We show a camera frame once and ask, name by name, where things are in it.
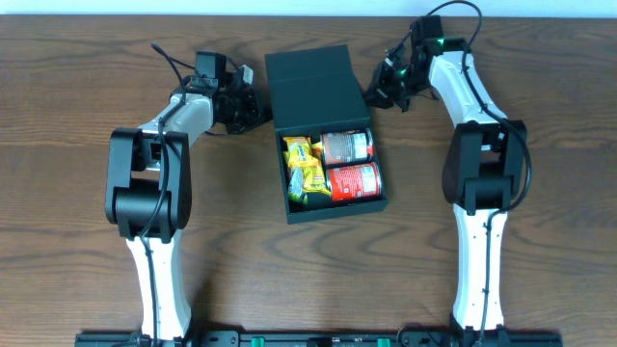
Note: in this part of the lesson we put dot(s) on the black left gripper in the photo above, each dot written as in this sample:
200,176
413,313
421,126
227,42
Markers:
248,112

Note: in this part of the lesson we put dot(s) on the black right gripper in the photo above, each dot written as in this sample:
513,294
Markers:
386,86

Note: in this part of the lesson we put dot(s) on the black box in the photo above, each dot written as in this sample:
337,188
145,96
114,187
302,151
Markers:
313,92

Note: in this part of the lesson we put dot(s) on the yellow almond biscuit packet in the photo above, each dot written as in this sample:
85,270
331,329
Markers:
299,153

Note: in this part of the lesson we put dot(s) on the red Pringles can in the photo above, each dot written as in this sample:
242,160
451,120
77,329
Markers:
347,147
354,182

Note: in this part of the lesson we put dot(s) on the green yellow snack packet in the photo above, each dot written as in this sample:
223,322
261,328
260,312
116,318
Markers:
295,190

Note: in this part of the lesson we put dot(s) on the yellow peanut butter biscuit packet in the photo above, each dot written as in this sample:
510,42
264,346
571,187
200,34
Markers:
314,179

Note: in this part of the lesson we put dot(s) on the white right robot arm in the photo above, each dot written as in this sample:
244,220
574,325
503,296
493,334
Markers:
487,169

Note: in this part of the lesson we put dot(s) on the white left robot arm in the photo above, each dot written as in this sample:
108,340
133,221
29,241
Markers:
149,190

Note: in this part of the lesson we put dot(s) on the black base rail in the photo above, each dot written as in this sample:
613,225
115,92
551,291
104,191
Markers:
496,338

